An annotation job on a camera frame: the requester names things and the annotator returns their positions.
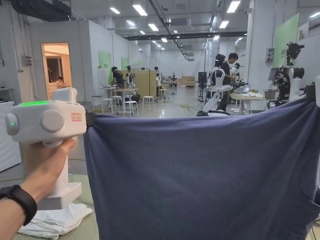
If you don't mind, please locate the white folded cloth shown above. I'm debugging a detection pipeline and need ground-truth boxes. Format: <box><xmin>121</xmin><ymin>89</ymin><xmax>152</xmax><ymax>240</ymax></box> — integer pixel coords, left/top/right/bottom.
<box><xmin>18</xmin><ymin>202</ymin><xmax>93</xmax><ymax>237</ymax></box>

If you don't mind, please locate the person's left forearm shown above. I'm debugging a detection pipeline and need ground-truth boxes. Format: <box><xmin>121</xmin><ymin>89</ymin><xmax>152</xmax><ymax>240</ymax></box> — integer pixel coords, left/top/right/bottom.
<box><xmin>0</xmin><ymin>184</ymin><xmax>38</xmax><ymax>240</ymax></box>

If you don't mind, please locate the person's left hand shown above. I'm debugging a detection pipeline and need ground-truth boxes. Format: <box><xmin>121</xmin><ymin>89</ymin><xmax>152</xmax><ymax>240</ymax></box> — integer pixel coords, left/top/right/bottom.
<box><xmin>20</xmin><ymin>138</ymin><xmax>76</xmax><ymax>203</ymax></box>

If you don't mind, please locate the group of white stools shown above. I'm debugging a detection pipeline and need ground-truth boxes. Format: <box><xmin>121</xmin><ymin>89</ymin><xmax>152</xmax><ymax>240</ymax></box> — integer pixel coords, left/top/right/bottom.
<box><xmin>91</xmin><ymin>85</ymin><xmax>188</xmax><ymax>118</ymax></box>

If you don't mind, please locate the black and white robot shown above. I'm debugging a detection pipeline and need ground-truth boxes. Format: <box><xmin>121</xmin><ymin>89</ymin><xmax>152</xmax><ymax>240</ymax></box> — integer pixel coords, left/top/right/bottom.
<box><xmin>267</xmin><ymin>42</ymin><xmax>307</xmax><ymax>108</ymax></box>

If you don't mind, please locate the small white robot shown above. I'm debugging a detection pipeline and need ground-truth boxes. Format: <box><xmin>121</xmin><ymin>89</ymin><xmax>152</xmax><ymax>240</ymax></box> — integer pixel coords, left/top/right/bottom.
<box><xmin>126</xmin><ymin>65</ymin><xmax>139</xmax><ymax>97</ymax></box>

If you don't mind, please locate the wooden table with white cloths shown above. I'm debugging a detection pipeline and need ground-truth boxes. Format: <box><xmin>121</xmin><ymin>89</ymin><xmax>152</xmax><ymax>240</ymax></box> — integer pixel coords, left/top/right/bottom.
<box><xmin>229</xmin><ymin>84</ymin><xmax>278</xmax><ymax>116</ymax></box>

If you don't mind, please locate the dark blue shirt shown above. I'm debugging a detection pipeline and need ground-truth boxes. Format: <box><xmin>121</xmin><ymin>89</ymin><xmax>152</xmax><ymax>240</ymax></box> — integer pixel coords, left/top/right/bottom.
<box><xmin>83</xmin><ymin>96</ymin><xmax>320</xmax><ymax>240</ymax></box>

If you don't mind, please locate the black equipment rack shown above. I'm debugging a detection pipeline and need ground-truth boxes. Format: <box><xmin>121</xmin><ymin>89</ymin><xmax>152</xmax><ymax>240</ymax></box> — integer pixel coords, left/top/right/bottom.
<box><xmin>198</xmin><ymin>71</ymin><xmax>208</xmax><ymax>102</ymax></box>

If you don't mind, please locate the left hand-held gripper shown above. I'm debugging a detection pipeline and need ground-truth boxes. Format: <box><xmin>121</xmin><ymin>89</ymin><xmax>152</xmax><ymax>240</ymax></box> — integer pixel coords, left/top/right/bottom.
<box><xmin>5</xmin><ymin>87</ymin><xmax>94</xmax><ymax>209</ymax></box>

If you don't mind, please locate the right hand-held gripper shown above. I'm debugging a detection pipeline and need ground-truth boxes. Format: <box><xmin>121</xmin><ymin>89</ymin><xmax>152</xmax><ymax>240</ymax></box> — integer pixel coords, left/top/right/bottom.
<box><xmin>306</xmin><ymin>75</ymin><xmax>320</xmax><ymax>108</ymax></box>

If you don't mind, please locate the white humanoid robot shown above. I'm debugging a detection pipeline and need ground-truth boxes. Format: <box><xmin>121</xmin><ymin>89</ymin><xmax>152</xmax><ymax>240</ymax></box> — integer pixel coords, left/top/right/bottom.
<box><xmin>197</xmin><ymin>53</ymin><xmax>248</xmax><ymax>117</ymax></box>

